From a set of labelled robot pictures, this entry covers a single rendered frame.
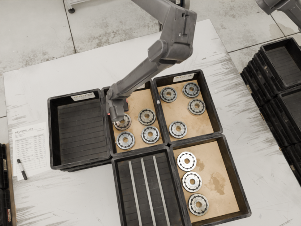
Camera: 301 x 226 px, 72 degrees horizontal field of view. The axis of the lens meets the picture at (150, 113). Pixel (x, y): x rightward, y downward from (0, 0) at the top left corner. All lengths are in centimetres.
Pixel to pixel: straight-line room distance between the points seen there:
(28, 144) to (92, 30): 167
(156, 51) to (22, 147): 116
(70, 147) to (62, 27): 191
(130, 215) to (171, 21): 92
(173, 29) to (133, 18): 225
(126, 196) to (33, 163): 62
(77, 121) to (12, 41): 190
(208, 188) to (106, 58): 109
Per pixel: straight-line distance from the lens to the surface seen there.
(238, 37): 279
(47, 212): 141
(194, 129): 122
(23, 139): 154
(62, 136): 129
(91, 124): 125
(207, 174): 119
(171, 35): 55
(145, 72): 66
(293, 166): 216
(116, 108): 89
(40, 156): 146
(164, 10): 61
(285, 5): 76
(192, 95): 126
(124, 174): 116
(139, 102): 125
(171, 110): 124
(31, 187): 146
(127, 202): 116
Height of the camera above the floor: 198
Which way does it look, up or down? 70 degrees down
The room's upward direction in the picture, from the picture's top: straight up
